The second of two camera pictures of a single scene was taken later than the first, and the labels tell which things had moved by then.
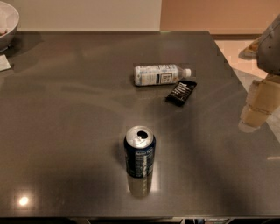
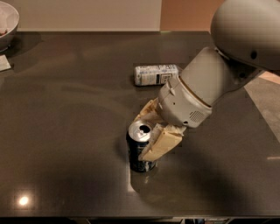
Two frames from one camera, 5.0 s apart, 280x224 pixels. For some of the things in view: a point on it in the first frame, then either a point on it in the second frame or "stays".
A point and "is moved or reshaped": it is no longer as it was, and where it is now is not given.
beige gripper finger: (262, 100) to (178, 104)
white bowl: (10, 19) stays
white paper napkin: (4, 64) stays
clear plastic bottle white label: (159, 74) stays
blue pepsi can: (139, 143) is moved or reshaped
